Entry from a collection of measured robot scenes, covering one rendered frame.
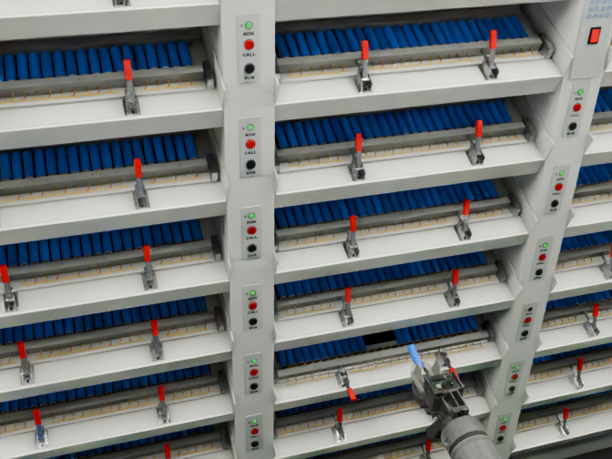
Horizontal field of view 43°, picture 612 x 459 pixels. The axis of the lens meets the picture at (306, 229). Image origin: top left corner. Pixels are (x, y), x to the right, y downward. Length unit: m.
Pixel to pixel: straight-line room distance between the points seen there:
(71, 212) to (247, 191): 0.33
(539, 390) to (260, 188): 1.11
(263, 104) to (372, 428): 0.99
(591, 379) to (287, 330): 0.97
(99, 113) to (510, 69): 0.81
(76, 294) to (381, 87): 0.72
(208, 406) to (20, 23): 0.97
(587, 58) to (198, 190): 0.82
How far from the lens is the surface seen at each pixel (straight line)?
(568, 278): 2.06
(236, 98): 1.42
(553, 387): 2.31
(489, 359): 2.06
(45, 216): 1.50
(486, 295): 1.94
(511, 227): 1.85
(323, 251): 1.68
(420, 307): 1.87
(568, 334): 2.19
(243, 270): 1.61
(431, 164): 1.65
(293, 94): 1.46
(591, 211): 1.97
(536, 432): 2.44
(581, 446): 2.62
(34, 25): 1.34
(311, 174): 1.57
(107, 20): 1.34
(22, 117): 1.42
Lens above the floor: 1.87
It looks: 33 degrees down
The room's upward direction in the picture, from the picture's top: 2 degrees clockwise
